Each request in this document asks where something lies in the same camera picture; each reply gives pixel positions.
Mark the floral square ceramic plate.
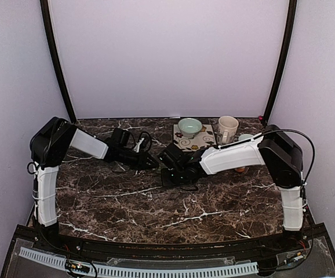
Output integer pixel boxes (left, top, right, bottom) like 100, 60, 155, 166
173, 124, 217, 152

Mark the teal ribbed small bowl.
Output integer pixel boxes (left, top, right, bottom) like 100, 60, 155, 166
238, 134, 254, 142

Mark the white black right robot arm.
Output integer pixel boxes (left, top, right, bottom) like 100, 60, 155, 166
158, 125, 306, 251

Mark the black corner post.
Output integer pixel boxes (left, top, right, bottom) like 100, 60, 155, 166
39, 0, 77, 123
260, 0, 297, 126

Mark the black left corner post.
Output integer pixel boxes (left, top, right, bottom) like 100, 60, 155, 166
39, 0, 77, 123

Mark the black right corner post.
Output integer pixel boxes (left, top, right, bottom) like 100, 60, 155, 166
260, 0, 297, 126

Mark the plain teal ceramic bowl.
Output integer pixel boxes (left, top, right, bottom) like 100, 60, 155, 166
178, 118, 202, 138

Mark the cream floral ceramic mug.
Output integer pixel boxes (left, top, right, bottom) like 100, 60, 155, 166
217, 116, 239, 145

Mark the left circuit board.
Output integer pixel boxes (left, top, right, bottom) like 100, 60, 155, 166
65, 260, 90, 273

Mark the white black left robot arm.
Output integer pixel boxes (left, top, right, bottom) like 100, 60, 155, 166
27, 117, 159, 228

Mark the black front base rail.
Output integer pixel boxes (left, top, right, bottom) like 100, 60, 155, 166
1, 224, 335, 277

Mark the orange grey-capped pill bottle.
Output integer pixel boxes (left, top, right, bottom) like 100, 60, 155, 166
235, 167, 246, 173

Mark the right circuit board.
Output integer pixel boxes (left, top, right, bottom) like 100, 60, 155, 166
283, 252, 307, 265

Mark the white slotted cable duct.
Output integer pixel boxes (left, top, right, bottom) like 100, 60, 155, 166
18, 247, 258, 277

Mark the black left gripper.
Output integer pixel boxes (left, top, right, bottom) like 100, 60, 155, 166
118, 148, 159, 171

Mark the circuit board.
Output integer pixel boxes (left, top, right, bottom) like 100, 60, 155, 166
65, 260, 90, 273
283, 252, 307, 265

